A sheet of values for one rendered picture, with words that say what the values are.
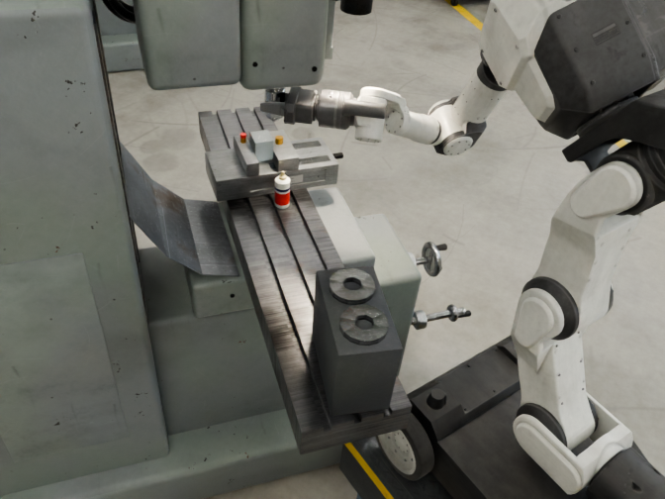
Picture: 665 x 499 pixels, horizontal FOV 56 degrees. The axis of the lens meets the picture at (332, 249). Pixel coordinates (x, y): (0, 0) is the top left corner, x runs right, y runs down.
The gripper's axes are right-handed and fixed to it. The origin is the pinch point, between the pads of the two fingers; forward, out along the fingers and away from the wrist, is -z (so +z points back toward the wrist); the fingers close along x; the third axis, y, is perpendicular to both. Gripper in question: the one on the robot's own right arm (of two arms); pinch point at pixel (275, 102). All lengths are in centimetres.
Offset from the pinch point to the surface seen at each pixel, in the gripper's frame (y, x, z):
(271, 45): -18.7, 10.5, 1.2
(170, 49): -20.2, 21.0, -16.4
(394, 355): 15, 59, 33
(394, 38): 123, -352, 28
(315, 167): 25.1, -12.0, 9.1
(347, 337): 13, 58, 24
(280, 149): 20.8, -12.2, -0.7
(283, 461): 111, 28, 9
